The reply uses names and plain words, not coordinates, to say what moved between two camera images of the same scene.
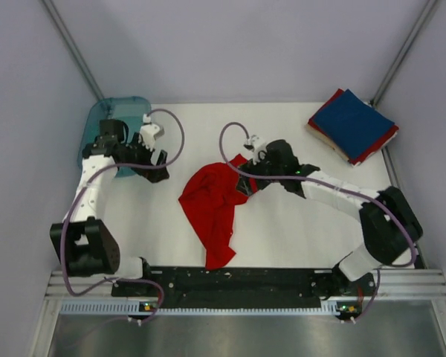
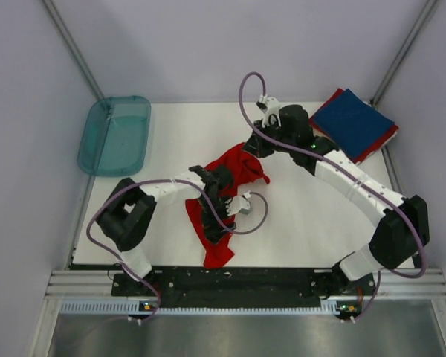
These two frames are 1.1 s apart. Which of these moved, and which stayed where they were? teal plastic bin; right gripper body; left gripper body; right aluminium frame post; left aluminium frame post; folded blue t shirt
Moved: left gripper body; right gripper body
Stayed: right aluminium frame post; teal plastic bin; folded blue t shirt; left aluminium frame post
